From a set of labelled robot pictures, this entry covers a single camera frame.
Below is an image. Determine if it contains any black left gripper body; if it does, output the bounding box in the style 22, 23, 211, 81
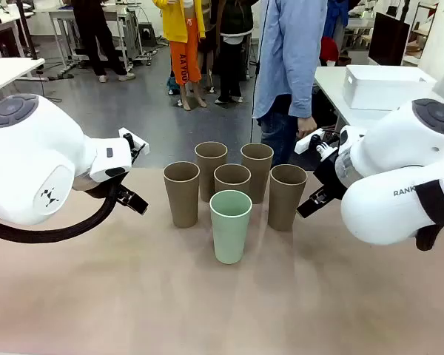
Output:
72, 170, 130, 192

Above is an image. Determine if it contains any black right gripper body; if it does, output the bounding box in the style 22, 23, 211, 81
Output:
310, 135, 347, 200

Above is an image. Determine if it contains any tall brown cup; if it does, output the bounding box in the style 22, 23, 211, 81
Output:
194, 141, 229, 203
268, 164, 309, 232
163, 161, 201, 229
213, 163, 252, 203
240, 143, 275, 205

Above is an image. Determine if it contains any tall pale green cup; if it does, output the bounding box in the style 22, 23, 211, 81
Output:
209, 189, 253, 265

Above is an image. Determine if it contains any white plastic basket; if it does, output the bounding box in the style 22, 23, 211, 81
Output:
342, 64, 438, 111

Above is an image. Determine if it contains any left forearm in blue sleeve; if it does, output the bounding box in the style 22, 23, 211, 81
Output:
295, 70, 321, 120

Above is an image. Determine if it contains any person's left hand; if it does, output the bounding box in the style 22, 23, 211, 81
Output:
297, 116, 318, 140

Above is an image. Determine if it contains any white table with rounded corner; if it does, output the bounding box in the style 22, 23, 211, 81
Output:
313, 66, 444, 135

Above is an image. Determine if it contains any person in blue shirt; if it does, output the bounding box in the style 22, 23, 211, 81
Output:
252, 0, 329, 167

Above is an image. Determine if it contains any white side table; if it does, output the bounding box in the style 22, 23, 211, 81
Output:
0, 58, 46, 98

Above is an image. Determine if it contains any black flat monitor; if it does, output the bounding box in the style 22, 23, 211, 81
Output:
368, 11, 411, 67

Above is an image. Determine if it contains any person in black trousers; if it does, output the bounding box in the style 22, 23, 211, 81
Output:
70, 0, 137, 83

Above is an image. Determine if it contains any person in yellow jacket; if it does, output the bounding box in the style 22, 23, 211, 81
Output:
152, 0, 208, 111

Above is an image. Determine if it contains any black stand pole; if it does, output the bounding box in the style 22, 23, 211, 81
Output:
16, 0, 38, 60

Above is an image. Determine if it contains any white background desk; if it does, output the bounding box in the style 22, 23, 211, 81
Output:
47, 7, 134, 72

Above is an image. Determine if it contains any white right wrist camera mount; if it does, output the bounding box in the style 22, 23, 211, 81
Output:
295, 127, 326, 155

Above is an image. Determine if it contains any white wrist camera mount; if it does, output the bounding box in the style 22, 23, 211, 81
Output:
295, 127, 326, 155
117, 127, 150, 157

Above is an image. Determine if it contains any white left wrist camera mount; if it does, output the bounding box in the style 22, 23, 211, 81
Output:
117, 127, 150, 157

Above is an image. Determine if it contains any black corrugated cable hose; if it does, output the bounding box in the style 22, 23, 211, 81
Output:
0, 177, 124, 244

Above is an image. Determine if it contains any thin black hanging cord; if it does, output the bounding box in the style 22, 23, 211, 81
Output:
249, 0, 272, 145

